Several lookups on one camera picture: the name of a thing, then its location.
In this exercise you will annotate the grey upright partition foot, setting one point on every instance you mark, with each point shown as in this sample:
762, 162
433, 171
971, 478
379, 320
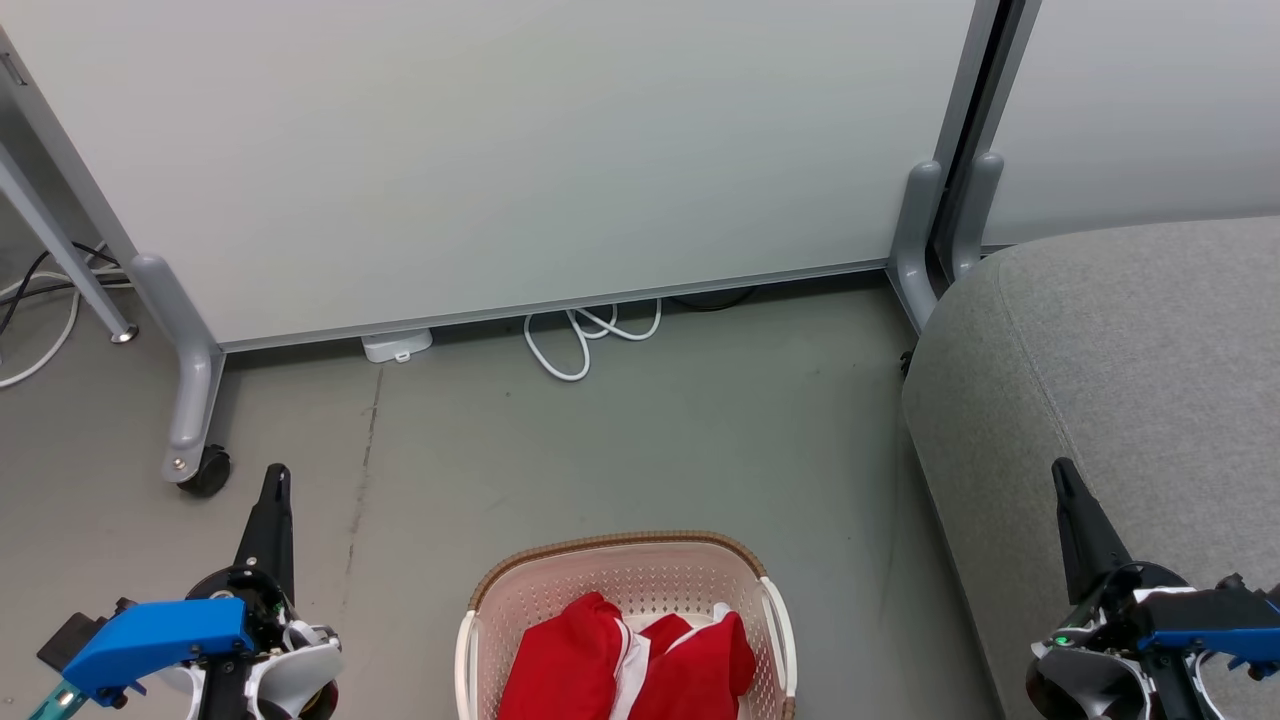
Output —
915, 250
975, 215

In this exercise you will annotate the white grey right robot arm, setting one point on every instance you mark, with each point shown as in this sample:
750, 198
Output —
1085, 688

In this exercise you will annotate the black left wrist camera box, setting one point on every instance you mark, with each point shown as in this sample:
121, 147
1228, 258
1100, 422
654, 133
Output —
65, 640

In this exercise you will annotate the grey fabric sofa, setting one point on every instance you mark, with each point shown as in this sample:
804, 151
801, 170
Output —
1130, 380

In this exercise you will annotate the long grey partition foot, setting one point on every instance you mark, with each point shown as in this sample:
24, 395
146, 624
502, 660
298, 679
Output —
192, 380

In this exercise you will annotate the black caster wheel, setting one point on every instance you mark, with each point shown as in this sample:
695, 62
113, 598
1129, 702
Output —
208, 472

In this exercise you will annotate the white power adapter box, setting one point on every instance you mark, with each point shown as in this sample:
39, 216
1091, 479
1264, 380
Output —
397, 345

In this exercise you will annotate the narrow white partition panel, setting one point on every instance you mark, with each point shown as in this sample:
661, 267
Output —
1150, 100

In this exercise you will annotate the blue right camera mount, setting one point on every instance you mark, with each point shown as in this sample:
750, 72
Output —
1215, 615

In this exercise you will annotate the cream perforated laundry basket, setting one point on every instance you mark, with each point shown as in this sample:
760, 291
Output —
620, 570

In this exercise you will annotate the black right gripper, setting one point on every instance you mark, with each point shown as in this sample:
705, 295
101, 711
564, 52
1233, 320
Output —
1115, 605

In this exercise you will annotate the large white partition panel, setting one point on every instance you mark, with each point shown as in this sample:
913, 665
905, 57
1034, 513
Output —
500, 150

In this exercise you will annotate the grey metal table leg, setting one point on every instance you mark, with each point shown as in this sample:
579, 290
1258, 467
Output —
62, 250

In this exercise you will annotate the red and white garment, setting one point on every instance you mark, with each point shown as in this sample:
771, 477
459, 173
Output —
570, 660

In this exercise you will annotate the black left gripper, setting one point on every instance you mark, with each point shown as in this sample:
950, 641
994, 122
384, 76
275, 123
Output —
255, 595

